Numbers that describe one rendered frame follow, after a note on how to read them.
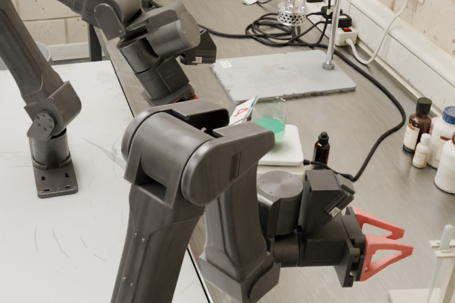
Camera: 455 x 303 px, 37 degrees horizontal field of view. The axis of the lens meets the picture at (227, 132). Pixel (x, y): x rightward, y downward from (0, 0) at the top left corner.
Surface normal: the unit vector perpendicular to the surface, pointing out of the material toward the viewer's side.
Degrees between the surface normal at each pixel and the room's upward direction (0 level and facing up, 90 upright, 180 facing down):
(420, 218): 0
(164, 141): 34
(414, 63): 90
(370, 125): 0
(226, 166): 90
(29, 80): 80
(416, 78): 90
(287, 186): 1
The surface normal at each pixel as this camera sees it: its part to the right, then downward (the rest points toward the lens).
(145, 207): -0.61, 0.09
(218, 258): -0.65, 0.54
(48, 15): 0.31, 0.52
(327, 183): 0.07, -0.85
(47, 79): 0.85, -0.25
